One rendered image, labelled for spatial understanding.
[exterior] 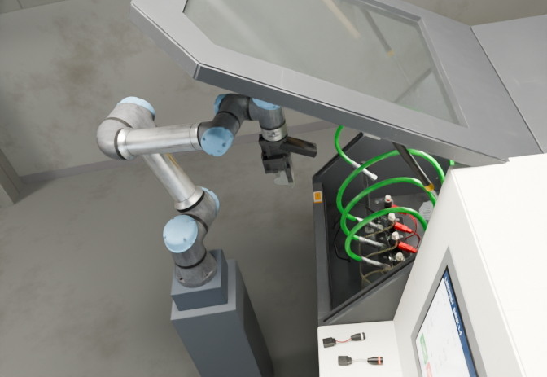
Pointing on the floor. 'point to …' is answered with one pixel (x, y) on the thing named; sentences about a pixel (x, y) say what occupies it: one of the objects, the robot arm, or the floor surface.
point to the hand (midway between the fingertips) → (293, 184)
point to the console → (489, 263)
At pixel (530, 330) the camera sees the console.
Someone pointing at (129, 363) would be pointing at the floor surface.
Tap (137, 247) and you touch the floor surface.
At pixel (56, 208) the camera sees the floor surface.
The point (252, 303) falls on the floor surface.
